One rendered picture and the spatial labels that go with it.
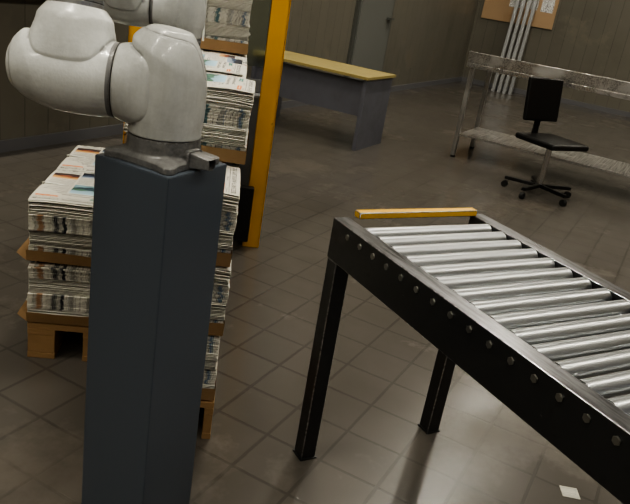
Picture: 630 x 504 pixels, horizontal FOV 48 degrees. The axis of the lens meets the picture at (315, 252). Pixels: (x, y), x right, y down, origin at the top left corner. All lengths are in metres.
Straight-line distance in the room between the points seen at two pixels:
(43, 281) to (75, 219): 0.26
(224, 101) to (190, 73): 0.73
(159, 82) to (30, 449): 1.27
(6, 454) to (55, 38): 1.27
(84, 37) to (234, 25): 1.60
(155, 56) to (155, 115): 0.11
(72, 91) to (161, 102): 0.18
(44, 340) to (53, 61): 1.40
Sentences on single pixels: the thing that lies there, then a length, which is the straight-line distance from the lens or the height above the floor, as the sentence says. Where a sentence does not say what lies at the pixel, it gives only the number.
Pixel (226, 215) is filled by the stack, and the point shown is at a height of 0.76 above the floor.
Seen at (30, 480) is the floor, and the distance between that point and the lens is 2.20.
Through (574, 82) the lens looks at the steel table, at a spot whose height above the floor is 0.91.
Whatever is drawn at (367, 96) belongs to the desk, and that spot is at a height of 0.49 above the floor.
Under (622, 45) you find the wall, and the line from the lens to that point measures 13.37.
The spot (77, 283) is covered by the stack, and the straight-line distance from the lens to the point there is 2.57.
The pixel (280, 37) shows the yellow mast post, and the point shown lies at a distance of 3.58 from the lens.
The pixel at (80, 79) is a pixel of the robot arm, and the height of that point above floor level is 1.16.
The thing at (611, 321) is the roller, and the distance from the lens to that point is 1.73.
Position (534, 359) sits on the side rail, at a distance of 1.43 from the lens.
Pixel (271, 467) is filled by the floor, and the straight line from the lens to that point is 2.26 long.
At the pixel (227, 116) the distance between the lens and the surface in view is 2.19.
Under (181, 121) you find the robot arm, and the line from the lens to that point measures 1.47.
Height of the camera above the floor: 1.42
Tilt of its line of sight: 21 degrees down
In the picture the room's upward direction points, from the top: 9 degrees clockwise
